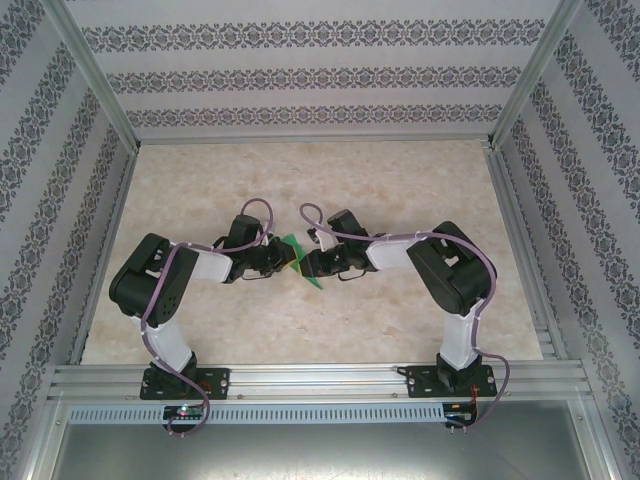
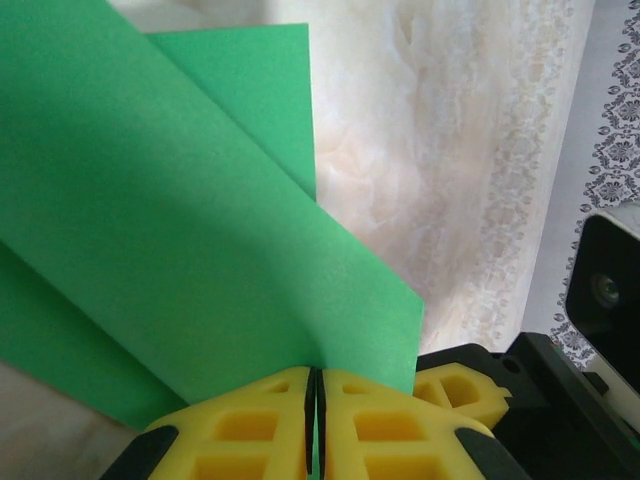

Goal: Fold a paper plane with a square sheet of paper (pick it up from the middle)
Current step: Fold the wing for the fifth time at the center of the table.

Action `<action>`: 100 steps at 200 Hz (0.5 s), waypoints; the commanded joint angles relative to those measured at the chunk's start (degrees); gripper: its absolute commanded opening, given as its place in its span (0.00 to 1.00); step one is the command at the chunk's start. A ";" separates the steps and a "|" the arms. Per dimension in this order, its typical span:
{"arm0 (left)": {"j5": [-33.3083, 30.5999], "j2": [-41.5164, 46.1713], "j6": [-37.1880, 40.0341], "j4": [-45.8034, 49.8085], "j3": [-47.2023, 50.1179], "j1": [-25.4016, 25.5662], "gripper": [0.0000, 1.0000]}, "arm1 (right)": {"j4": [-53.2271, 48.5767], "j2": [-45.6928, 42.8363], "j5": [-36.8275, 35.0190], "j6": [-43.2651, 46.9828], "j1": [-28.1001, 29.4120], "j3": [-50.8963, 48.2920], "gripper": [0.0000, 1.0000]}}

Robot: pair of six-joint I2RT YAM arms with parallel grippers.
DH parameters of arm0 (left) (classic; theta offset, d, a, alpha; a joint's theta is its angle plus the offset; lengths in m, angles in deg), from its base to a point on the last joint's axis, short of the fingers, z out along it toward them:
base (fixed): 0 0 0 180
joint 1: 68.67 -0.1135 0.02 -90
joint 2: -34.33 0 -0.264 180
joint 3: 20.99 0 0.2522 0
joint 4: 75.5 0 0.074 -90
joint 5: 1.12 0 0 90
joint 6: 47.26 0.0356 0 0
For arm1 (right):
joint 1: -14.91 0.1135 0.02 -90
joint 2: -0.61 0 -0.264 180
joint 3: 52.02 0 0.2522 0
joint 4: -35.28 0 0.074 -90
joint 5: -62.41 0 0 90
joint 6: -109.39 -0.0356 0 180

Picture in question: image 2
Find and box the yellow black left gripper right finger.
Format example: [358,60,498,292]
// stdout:
[319,368,506,480]

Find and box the green square paper sheet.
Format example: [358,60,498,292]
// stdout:
[0,0,426,434]

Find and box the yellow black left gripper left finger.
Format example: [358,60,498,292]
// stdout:
[112,366,309,480]

